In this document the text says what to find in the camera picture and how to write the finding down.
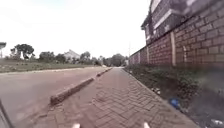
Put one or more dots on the red brick path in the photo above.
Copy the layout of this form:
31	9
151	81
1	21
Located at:
116	100

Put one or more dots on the grey asphalt road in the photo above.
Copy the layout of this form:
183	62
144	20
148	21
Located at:
30	90

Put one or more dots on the brick building with pale bands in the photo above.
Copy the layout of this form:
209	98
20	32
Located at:
160	16

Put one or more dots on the brown brick wall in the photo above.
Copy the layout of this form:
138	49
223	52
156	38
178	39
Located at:
200	43

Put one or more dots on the blue litter piece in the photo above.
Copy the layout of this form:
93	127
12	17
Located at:
175	102

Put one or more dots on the concrete path edging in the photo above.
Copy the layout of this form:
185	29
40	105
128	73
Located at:
166	103

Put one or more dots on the grass and dirt verge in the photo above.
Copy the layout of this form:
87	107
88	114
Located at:
166	80

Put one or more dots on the grass strip beyond road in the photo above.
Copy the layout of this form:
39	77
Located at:
23	66

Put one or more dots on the building with pale roof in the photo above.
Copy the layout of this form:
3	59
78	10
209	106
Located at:
71	55

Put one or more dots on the robot's own part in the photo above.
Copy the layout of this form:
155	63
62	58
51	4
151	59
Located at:
76	126
146	125

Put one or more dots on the row of concrete kerb blocks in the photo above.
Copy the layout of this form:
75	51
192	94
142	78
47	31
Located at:
70	90

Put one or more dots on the row of trees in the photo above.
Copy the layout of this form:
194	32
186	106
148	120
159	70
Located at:
23	50

